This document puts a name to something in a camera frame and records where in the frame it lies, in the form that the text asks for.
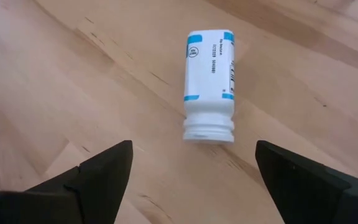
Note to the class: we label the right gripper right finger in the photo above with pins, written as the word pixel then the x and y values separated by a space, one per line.
pixel 297 189

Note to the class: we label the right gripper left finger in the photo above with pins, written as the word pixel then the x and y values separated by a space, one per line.
pixel 101 186

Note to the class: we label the white bottle blue banded label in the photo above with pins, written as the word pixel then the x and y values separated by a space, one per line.
pixel 208 77

